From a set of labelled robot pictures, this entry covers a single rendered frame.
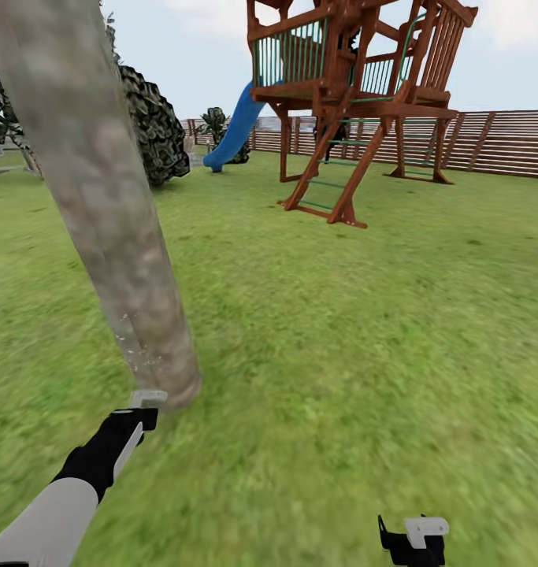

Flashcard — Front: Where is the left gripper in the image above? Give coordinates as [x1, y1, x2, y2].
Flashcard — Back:
[135, 407, 158, 431]

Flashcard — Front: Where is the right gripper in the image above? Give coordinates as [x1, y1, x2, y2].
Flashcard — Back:
[378, 517, 445, 567]

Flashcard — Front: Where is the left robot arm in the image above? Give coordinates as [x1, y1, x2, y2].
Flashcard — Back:
[0, 389, 409, 567]

